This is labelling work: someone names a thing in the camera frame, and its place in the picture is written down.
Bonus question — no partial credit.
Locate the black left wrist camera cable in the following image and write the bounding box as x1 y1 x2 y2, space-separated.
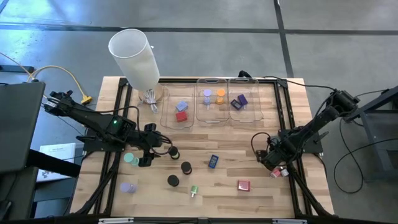
154 133 175 156

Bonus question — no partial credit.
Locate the clear plastic bin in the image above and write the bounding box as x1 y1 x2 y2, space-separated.
159 83 196 130
194 78 229 124
226 78 264 124

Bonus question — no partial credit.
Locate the black bar beside monitor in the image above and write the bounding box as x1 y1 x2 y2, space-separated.
27 149 82 178

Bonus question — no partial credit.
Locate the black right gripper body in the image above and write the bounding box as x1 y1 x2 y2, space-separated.
255 146 282 170

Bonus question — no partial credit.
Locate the purple hourglass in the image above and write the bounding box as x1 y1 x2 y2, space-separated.
119 182 138 194
202 88 213 106

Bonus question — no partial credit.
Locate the silver metal bracket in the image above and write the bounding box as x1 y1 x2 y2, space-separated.
98 217 134 224
272 218 308 224

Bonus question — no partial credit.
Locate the white paper box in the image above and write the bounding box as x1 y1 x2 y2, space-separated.
37 142 77 183

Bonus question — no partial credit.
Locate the blue digital timer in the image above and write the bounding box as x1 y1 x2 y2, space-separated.
208 154 220 169

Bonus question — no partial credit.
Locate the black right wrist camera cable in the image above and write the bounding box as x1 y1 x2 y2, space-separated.
250 131 273 156

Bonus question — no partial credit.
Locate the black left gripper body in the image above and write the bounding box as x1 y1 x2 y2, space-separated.
133 129 165 158

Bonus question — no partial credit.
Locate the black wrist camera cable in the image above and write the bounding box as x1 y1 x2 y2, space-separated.
250 131 273 156
154 133 175 156

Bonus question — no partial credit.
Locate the orange hourglass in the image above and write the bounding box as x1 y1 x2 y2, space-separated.
215 88 226 106

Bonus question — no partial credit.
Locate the yellow extension cord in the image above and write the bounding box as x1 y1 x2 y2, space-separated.
0 52 93 118

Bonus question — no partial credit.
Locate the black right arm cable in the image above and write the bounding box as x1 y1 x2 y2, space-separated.
262 75 338 91

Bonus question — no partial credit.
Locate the dark grey flat monitor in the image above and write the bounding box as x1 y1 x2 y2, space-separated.
0 81 47 174

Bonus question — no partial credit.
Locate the black hourglass red sand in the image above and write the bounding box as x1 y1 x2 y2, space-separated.
180 161 193 175

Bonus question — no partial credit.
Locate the black floor cable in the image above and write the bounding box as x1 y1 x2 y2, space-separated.
333 136 398 194

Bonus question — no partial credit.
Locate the black hourglass blue sand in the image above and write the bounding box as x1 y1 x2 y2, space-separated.
167 174 180 188

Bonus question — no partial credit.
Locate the black hourglass yellow sand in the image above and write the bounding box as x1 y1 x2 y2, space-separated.
167 146 181 161

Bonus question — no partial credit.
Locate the white coiled lamp cable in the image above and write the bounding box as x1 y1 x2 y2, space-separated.
141 89 160 114

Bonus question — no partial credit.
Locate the dark grey side table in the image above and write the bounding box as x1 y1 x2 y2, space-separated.
343 85 398 183

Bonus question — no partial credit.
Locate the white cylindrical table lamp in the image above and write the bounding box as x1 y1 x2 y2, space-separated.
108 28 165 103

